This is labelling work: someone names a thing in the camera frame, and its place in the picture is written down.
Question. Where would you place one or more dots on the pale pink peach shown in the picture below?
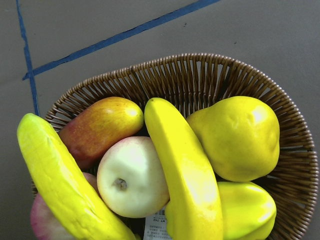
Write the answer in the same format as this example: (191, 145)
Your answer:
(130, 178)

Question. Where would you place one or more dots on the brown wicker basket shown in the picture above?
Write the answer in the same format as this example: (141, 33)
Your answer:
(192, 81)

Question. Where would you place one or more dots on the yellow starfruit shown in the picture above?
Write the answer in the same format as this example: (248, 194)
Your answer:
(248, 211)

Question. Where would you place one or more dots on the yellow lemon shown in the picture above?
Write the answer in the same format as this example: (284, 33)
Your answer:
(241, 137)

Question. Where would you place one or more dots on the red apple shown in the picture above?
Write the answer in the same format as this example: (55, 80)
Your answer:
(44, 224)

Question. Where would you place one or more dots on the yellow banana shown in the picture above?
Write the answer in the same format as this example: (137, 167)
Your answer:
(194, 211)
(62, 185)

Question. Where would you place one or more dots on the orange yellow mango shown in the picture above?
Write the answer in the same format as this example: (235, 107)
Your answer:
(90, 134)

